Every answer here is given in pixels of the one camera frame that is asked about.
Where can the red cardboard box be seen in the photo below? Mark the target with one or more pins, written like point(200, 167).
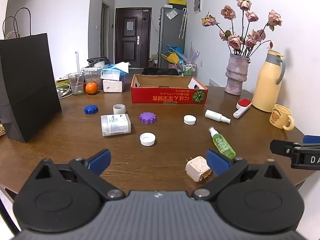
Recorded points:
point(162, 96)

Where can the dried pink roses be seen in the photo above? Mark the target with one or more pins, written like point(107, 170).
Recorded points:
point(233, 41)

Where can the hanging folded umbrella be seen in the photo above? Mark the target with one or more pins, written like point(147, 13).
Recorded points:
point(183, 22)

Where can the white wall panel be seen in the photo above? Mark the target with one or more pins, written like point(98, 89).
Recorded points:
point(197, 3)

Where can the purple dried grass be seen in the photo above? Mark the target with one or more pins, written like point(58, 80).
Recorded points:
point(193, 53)

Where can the beige charger plug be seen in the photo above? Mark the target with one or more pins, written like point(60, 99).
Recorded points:
point(196, 167)

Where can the white spray bottle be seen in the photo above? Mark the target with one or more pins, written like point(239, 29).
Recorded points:
point(213, 115)

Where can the red and white lint brush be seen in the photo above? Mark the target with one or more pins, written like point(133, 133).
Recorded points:
point(242, 107)

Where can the clear drinking glass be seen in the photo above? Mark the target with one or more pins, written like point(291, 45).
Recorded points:
point(76, 86)

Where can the blue tissue pack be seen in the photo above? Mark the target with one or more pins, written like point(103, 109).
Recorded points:
point(112, 73)

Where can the white ridged bottle cap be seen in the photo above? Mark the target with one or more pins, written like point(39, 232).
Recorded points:
point(189, 119)
point(147, 139)

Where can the green spray bottle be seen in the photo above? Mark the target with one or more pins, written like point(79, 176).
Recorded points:
point(222, 143)

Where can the orange fruit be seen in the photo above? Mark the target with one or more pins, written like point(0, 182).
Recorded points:
point(91, 88)

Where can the yellow bear mug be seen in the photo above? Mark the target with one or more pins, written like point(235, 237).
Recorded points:
point(278, 117)

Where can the purple ridged bottle cap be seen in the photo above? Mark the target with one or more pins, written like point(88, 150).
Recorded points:
point(148, 118)

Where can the pink textured vase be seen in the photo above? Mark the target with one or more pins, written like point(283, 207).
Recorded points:
point(236, 75)

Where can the grey interior door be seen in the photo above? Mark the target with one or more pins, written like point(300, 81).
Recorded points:
point(105, 30)

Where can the black paper bag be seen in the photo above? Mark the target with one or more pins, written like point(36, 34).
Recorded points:
point(27, 85)

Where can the white wall radiator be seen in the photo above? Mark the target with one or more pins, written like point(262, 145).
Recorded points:
point(213, 82)

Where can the yellow and black box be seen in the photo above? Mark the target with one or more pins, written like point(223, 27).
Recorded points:
point(177, 3)

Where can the yellow flat packet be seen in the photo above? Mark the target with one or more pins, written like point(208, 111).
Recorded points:
point(61, 81)

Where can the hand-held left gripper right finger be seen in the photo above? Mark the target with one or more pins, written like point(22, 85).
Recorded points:
point(217, 161)

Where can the black flat plastic object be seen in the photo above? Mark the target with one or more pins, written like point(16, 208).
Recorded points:
point(98, 61)

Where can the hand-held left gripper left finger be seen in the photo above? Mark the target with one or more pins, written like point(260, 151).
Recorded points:
point(100, 158)

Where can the dark brown entrance door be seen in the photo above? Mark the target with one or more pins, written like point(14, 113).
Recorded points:
point(132, 45)

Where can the storage cart with bottles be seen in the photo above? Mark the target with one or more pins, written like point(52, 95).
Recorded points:
point(188, 70)

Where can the yellow plastic item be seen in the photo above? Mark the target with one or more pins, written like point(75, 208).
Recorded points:
point(171, 58)

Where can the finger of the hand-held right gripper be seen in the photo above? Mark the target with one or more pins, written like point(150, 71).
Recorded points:
point(280, 146)
point(312, 139)

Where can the grey refrigerator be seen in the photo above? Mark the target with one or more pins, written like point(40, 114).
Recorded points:
point(170, 35)

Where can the blue ridged bottle cap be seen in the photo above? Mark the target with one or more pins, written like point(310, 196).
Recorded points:
point(90, 109)

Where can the clear plastic jar white lid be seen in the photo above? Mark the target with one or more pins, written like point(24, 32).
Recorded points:
point(92, 76)

